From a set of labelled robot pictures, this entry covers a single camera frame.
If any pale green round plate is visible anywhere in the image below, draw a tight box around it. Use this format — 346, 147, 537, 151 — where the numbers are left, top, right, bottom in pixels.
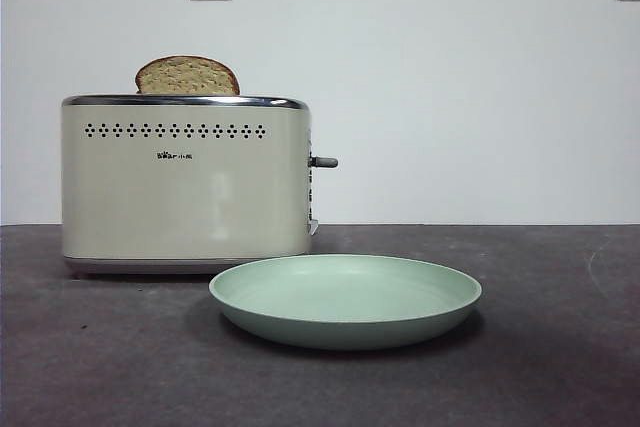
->
208, 253, 484, 351

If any brown toast slice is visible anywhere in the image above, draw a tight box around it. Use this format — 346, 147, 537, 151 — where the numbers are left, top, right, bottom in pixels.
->
134, 53, 242, 96

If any cream two-slot toaster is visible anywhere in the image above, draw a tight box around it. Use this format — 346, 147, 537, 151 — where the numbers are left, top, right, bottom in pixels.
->
60, 93, 340, 281

